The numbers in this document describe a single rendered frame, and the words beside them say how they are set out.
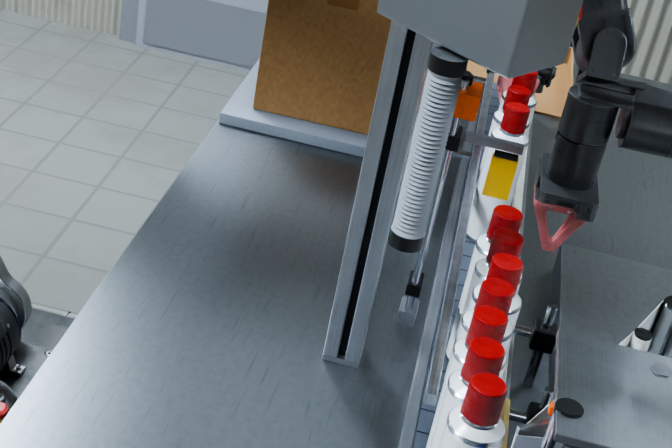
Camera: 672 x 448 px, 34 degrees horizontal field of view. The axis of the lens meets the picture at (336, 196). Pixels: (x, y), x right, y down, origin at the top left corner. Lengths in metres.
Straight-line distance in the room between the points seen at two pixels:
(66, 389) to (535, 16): 0.65
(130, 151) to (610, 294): 2.21
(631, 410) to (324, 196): 0.90
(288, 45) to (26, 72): 2.23
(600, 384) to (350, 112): 1.04
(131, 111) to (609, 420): 3.02
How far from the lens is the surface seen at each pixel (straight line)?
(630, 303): 1.54
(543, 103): 2.20
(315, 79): 1.84
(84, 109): 3.74
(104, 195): 3.25
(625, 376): 0.92
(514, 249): 1.17
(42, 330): 2.32
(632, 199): 1.93
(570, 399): 0.87
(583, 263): 1.59
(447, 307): 1.26
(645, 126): 1.24
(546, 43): 1.04
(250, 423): 1.25
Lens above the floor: 1.65
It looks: 29 degrees down
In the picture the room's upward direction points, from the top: 11 degrees clockwise
